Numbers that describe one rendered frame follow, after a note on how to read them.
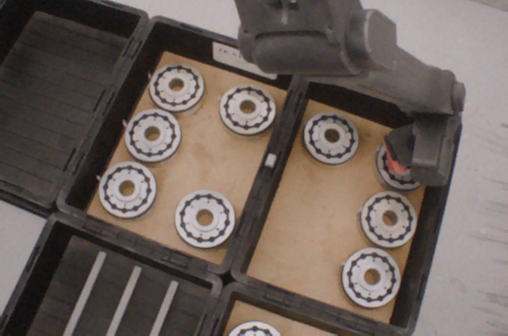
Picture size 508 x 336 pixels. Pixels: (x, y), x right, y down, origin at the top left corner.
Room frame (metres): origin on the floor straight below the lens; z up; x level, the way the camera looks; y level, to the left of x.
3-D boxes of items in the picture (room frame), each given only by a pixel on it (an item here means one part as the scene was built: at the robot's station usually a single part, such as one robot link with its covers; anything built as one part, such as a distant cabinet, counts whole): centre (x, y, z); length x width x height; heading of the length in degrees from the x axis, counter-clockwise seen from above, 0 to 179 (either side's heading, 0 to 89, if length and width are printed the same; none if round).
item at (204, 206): (0.22, 0.06, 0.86); 0.05 x 0.05 x 0.01
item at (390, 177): (0.36, -0.28, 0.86); 0.10 x 0.10 x 0.01
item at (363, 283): (0.15, -0.23, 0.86); 0.05 x 0.05 x 0.01
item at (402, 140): (0.36, -0.28, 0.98); 0.10 x 0.07 x 0.07; 114
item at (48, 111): (0.41, 0.40, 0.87); 0.40 x 0.30 x 0.11; 166
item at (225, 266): (0.34, 0.11, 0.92); 0.40 x 0.30 x 0.02; 166
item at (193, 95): (0.46, 0.15, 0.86); 0.10 x 0.10 x 0.01
